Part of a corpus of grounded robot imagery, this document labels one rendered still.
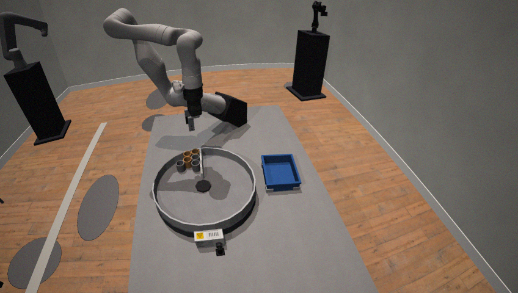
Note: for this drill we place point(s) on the blue plastic crate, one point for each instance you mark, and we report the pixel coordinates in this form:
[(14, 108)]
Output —
[(280, 173)]

